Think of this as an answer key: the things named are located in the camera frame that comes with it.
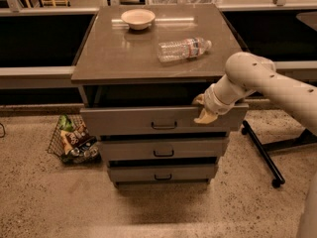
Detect grey drawer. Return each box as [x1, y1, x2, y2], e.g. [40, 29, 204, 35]
[98, 137, 229, 161]
[108, 165, 218, 183]
[80, 103, 248, 136]

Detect grey top drawer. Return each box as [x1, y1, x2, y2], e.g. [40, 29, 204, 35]
[80, 103, 248, 136]

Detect white ceramic bowl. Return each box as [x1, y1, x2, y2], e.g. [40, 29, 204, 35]
[121, 9, 156, 31]

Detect black wheeled robot base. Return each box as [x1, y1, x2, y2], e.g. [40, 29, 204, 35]
[242, 120, 317, 188]

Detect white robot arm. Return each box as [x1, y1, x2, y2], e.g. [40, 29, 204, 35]
[188, 52, 317, 238]

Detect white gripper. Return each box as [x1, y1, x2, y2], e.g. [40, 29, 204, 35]
[192, 84, 234, 124]

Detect wire basket of snacks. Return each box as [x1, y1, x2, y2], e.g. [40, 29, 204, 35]
[48, 114, 101, 165]

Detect grey bottom drawer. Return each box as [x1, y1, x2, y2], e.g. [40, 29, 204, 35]
[108, 165, 218, 183]

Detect grey middle drawer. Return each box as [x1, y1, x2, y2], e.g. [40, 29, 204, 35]
[98, 137, 229, 161]

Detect grey drawer cabinet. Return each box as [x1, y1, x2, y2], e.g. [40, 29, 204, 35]
[70, 3, 258, 189]

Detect clear plastic water bottle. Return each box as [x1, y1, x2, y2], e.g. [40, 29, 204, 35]
[158, 38, 212, 62]

